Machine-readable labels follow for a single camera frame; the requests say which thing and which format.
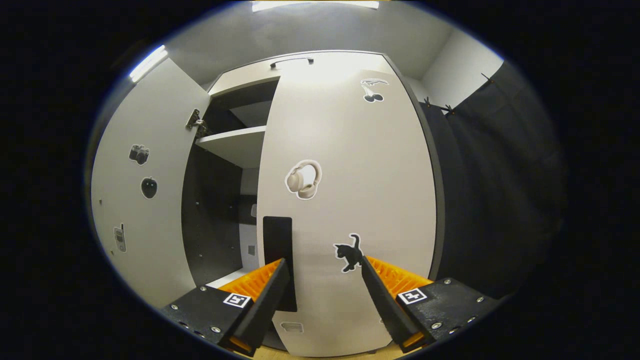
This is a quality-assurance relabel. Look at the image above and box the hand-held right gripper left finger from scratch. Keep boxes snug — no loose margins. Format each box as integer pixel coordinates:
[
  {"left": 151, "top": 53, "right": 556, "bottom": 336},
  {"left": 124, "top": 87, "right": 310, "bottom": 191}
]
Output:
[{"left": 159, "top": 257, "right": 289, "bottom": 357}]

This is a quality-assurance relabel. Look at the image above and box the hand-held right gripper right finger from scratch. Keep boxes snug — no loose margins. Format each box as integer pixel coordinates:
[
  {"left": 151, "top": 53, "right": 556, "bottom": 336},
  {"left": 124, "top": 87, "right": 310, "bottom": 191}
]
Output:
[{"left": 360, "top": 255, "right": 502, "bottom": 354}]

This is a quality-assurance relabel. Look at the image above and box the white grey shoe cabinet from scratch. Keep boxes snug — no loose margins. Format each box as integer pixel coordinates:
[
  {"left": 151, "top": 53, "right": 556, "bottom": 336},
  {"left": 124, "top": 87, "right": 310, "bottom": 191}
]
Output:
[{"left": 181, "top": 49, "right": 447, "bottom": 301}]

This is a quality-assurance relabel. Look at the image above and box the white door with phone sticker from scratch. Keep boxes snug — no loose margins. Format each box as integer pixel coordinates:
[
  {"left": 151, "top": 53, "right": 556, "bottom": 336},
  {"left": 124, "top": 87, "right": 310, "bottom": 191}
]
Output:
[{"left": 90, "top": 57, "right": 212, "bottom": 310}]

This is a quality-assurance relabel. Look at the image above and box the white door with headphone sticker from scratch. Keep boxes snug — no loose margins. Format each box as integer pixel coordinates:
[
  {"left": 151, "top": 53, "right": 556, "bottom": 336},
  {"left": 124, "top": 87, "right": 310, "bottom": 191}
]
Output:
[{"left": 256, "top": 51, "right": 438, "bottom": 358}]

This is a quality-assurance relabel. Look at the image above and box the white cabinet shelf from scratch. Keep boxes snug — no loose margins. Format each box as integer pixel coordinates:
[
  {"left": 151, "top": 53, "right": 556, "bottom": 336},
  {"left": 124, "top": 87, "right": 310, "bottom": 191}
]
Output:
[
  {"left": 195, "top": 125, "right": 267, "bottom": 169},
  {"left": 206, "top": 267, "right": 251, "bottom": 290}
]

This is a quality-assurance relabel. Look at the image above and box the metal door hinge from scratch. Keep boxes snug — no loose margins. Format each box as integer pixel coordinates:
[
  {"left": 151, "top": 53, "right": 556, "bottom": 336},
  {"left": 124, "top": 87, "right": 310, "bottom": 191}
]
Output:
[{"left": 186, "top": 108, "right": 208, "bottom": 138}]

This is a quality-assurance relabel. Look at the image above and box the white cabinet drawer front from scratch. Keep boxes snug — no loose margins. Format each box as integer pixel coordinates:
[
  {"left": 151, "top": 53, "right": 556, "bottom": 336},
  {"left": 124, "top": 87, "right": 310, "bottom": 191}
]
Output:
[{"left": 207, "top": 50, "right": 396, "bottom": 98}]

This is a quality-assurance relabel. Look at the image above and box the black backdrop cloth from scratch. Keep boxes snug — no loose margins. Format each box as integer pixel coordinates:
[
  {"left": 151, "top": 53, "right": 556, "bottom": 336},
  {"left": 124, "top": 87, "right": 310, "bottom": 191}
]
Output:
[{"left": 420, "top": 60, "right": 568, "bottom": 301}]

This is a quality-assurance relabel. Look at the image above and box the ceiling light panel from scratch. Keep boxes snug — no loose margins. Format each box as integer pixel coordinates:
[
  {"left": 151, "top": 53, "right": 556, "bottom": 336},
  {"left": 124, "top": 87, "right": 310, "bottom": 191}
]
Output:
[
  {"left": 251, "top": 0, "right": 380, "bottom": 13},
  {"left": 129, "top": 45, "right": 169, "bottom": 84}
]

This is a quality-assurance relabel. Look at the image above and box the black door handle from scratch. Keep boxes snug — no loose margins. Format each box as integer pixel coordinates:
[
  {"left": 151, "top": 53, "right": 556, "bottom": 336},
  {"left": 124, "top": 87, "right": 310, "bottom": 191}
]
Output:
[{"left": 262, "top": 216, "right": 298, "bottom": 313}]

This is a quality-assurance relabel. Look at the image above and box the black drawer handle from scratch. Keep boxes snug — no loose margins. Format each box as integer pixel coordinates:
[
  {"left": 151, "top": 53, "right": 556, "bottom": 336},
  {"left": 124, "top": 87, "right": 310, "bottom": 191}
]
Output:
[{"left": 270, "top": 56, "right": 315, "bottom": 69}]

